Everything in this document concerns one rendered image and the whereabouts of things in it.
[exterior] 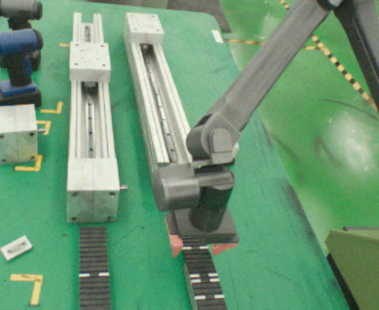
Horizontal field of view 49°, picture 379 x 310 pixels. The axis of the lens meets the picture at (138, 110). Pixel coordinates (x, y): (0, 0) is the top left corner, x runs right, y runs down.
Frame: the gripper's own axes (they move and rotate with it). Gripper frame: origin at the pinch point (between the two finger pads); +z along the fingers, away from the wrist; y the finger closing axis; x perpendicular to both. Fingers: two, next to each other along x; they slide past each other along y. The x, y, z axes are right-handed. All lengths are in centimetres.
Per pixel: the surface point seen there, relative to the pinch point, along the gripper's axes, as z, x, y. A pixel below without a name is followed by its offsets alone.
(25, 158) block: 2.2, -27.6, 33.8
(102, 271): 0.1, 3.6, 17.4
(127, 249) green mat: 3.3, -3.2, 12.2
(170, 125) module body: -1.3, -36.9, -2.0
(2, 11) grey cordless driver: -15, -71, 44
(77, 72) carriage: -8, -51, 22
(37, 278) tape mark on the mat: 3.3, 2.2, 28.7
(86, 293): 0.0, 7.5, 20.3
